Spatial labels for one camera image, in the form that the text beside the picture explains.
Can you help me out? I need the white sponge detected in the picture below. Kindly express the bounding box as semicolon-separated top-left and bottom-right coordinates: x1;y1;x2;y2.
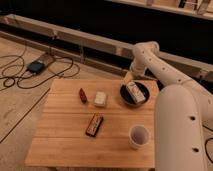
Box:
94;91;107;107

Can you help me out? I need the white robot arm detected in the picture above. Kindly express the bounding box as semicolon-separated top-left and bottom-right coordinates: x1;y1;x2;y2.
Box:
125;41;213;171

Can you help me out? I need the black bowl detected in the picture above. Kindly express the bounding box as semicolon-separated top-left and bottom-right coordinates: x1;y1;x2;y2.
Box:
120;82;150;107

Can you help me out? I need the dark chocolate bar package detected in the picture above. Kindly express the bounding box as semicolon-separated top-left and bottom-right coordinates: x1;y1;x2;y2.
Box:
85;114;104;137

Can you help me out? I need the wooden table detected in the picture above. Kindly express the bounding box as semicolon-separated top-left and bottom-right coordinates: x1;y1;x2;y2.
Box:
25;79;158;168

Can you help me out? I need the blue power box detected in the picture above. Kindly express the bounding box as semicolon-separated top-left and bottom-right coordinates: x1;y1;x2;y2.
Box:
27;61;45;74

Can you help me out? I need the black cable right side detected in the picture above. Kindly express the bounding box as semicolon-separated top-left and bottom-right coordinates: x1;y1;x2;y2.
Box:
203;124;213;165

